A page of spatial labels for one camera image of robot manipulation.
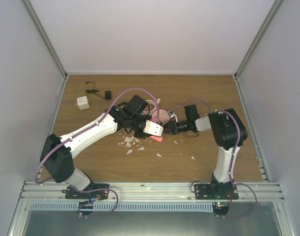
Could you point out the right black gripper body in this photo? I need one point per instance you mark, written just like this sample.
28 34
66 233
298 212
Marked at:
179 129

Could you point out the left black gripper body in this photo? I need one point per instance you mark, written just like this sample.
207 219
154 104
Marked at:
135 122

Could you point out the pink power strip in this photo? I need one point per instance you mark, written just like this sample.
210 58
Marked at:
163 118

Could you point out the black plug adapter with cable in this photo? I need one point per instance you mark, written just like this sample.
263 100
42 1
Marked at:
107 94

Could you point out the white tiger cube adapter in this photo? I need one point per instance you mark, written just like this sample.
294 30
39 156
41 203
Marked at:
82 103

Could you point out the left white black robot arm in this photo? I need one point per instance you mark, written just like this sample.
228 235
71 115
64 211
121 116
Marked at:
58 152

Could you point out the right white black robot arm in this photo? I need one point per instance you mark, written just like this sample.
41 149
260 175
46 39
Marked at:
229 134

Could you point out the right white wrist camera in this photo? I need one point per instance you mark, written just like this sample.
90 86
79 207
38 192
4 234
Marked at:
172 115

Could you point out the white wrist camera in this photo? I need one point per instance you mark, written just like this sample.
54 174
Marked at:
172 115
153 129

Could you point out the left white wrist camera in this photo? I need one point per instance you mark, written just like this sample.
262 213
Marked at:
153 129

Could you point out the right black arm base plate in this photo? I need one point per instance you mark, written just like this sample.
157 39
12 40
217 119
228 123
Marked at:
214 191

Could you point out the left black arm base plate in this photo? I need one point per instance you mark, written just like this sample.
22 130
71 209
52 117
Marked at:
98 191

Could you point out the grey slotted cable duct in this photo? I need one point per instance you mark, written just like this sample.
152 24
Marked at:
124 206

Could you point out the aluminium front rail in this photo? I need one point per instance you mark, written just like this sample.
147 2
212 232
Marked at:
145 191

